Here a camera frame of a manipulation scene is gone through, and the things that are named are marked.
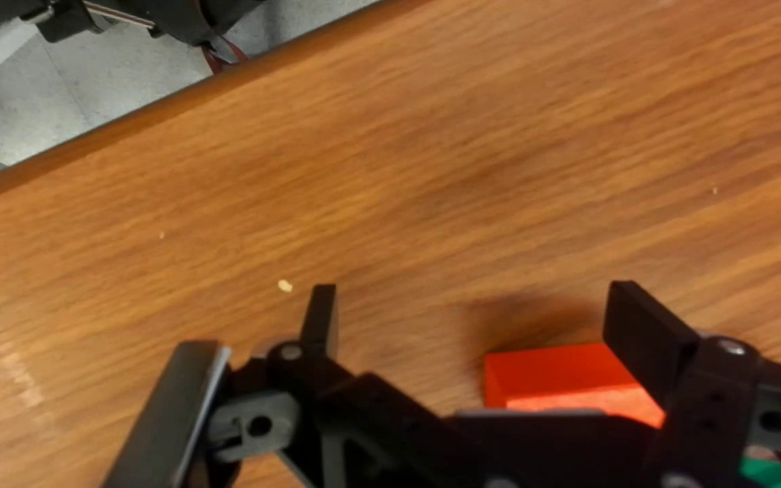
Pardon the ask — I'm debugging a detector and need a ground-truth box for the orange rectangular block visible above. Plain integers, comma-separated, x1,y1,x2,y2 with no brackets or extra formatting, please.
480,340,670,431

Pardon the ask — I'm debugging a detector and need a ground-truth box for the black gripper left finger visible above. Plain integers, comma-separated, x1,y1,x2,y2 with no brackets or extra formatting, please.
265,283,453,488

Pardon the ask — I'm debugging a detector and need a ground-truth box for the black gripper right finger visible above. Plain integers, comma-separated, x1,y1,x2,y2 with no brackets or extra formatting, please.
602,280,764,488

